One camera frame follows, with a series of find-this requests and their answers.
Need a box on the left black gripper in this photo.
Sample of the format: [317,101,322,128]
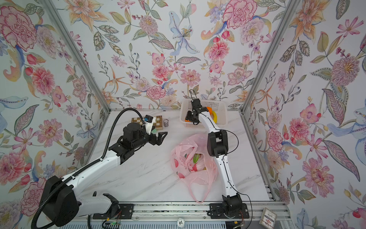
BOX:
[132,128,168,150]

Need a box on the orange fruit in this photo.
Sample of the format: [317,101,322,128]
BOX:
[207,107,213,114]

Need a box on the pink plastic bag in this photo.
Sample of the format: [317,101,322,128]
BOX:
[170,133,219,203]

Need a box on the red dragon fruit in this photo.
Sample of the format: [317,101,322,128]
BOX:
[188,154,206,172]

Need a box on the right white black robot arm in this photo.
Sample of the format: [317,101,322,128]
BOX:
[186,98,243,218]

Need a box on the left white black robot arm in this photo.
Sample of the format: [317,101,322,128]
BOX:
[31,123,168,229]

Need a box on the wooden chessboard box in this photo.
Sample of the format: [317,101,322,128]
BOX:
[131,115,164,130]

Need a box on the yellow banana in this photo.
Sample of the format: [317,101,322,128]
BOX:
[210,111,218,124]

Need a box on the white plastic basket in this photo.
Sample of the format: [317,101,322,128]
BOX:
[180,99,227,129]

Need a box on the round white numbered tag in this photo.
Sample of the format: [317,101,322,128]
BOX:
[176,218,185,229]

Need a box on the small card box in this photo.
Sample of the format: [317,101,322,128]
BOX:
[259,208,277,229]

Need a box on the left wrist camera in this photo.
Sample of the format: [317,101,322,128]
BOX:
[144,115,156,135]

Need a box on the black corrugated cable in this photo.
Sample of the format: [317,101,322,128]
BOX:
[30,107,145,229]

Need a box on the aluminium front rail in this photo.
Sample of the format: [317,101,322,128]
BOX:
[45,201,292,222]

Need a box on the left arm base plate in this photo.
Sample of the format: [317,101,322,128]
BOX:
[92,204,134,220]

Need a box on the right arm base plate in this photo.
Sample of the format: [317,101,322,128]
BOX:
[207,203,250,219]

